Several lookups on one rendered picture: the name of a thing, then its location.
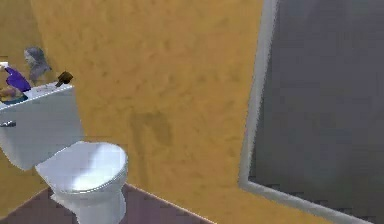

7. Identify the purple spray bottle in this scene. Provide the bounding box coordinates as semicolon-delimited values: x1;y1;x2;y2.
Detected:
0;61;33;94

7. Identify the white toilet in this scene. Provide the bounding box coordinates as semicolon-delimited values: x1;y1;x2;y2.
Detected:
0;83;129;224

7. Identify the small dark brown brush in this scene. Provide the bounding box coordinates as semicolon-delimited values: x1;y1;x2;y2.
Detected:
54;70;74;89

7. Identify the teal dish with brown item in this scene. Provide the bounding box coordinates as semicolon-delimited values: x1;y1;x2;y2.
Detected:
0;87;29;107

